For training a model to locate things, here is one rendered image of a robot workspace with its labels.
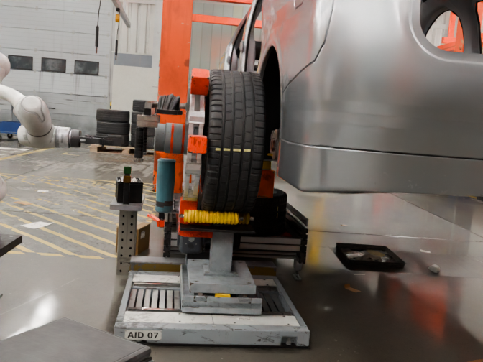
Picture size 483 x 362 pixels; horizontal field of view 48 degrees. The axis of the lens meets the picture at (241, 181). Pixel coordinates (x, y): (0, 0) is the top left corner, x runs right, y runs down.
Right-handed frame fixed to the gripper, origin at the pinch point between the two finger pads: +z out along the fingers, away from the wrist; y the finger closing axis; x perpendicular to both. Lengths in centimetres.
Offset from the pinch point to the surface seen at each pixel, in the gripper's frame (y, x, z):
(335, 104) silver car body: 75, 21, 71
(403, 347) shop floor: 15, -83, 131
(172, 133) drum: -10.6, 4.6, 22.1
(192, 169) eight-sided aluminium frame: 9.8, -9.2, 31.3
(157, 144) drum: -11.4, -0.8, 15.6
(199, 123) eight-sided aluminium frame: 10.0, 10.5, 32.8
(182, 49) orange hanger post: -64, 47, 25
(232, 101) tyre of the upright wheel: 9, 20, 46
